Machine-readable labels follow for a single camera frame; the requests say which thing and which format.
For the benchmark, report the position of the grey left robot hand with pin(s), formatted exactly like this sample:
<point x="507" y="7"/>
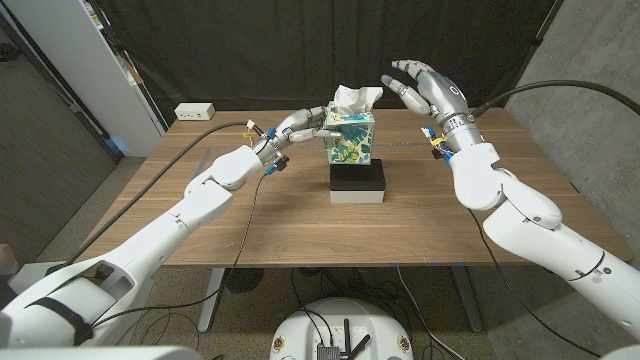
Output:
<point x="287" y="134"/>

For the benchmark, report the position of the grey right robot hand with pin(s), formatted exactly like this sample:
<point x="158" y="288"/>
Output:
<point x="445" y="95"/>

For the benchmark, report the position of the teal floral tissue box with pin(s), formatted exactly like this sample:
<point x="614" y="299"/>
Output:
<point x="352" y="142"/>

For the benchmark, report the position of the white tissue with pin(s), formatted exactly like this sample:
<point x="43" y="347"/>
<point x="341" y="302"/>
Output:
<point x="355" y="99"/>

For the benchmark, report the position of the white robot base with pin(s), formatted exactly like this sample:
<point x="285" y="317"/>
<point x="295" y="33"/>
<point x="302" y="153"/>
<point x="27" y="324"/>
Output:
<point x="345" y="315"/>

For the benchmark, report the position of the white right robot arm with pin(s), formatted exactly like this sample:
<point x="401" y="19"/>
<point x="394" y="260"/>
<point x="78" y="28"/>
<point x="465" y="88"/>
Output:
<point x="550" y="240"/>

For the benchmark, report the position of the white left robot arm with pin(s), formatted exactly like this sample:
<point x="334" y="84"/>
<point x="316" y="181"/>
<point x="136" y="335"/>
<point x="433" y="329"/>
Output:
<point x="150" y="240"/>

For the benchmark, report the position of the black box with white base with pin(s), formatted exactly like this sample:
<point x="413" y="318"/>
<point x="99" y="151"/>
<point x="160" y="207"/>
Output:
<point x="357" y="175"/>

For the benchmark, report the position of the grey router box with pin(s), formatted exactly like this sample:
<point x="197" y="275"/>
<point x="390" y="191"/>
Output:
<point x="328" y="352"/>

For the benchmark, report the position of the brown cardboard box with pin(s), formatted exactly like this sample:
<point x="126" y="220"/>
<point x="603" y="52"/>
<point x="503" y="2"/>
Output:
<point x="7" y="265"/>

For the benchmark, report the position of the blue right wrist plug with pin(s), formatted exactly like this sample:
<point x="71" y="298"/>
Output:
<point x="448" y="158"/>

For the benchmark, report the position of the black backdrop curtain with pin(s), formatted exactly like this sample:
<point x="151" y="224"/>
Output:
<point x="325" y="50"/>

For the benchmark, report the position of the white power strip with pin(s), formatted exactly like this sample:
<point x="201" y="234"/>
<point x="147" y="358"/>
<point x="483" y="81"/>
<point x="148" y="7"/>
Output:
<point x="194" y="111"/>

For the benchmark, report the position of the black round floor disc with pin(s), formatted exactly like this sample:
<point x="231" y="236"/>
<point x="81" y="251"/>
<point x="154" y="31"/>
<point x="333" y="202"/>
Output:
<point x="243" y="280"/>

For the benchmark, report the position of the white table leg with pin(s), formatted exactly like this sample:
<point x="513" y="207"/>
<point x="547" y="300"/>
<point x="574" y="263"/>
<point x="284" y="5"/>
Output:
<point x="212" y="295"/>

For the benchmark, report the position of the black antenna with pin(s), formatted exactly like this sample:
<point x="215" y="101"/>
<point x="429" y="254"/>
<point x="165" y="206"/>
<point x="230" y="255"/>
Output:
<point x="346" y="335"/>
<point x="361" y="345"/>

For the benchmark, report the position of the grey table leg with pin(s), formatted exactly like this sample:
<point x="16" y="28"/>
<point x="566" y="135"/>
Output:
<point x="470" y="305"/>

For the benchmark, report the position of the white cabinet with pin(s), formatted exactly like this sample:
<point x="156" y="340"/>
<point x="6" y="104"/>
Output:
<point x="85" y="65"/>

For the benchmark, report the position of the white robot torso edge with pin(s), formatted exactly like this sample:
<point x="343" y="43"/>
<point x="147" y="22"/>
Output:
<point x="100" y="354"/>

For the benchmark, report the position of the white device with blue pads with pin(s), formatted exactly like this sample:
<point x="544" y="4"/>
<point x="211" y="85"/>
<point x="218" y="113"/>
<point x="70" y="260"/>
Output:
<point x="30" y="275"/>

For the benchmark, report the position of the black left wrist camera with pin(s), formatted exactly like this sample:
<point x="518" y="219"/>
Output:
<point x="281" y="163"/>

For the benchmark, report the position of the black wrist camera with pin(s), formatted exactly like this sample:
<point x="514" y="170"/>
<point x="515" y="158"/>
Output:
<point x="281" y="163"/>
<point x="437" y="153"/>

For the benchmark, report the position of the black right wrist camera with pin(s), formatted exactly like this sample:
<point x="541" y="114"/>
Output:
<point x="437" y="153"/>

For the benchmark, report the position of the black backdrop frame pole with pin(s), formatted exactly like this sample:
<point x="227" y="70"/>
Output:
<point x="537" y="40"/>

